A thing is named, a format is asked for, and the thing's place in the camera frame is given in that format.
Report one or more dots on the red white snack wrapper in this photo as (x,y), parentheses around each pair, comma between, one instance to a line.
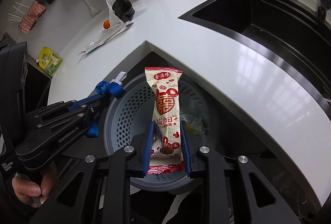
(166,110)

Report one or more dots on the bundle of white sticks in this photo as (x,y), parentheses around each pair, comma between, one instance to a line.
(18,17)

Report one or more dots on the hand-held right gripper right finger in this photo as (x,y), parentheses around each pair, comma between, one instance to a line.
(186,151)

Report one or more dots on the orange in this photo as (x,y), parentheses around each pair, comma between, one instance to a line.
(106,24)

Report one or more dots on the black plastic bag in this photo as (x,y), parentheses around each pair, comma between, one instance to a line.
(122,8)

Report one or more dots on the white paper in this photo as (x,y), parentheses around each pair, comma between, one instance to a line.
(199,125)

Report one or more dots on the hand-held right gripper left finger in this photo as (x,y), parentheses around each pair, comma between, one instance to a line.
(147,151)

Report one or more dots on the pink wavy cloth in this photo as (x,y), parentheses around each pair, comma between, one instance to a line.
(32,17)

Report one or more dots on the green yellow pouch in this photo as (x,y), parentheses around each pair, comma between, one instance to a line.
(49,61)

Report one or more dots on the clear plastic wrappers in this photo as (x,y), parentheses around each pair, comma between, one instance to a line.
(99,42)

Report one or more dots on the grey perforated bin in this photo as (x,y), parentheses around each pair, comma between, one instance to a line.
(129,115)

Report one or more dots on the person's left hand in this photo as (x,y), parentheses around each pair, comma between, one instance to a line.
(28,187)

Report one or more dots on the clear zip bag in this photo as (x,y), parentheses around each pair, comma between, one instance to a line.
(120,30)

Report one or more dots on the black sink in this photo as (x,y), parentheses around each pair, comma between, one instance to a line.
(245,14)

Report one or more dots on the blue white bottle brush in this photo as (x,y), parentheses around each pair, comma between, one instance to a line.
(89,6)

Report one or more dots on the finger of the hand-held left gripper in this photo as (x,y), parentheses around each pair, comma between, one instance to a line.
(77,104)
(77,118)

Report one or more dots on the white plastic bag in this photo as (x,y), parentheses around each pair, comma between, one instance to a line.
(112,19)

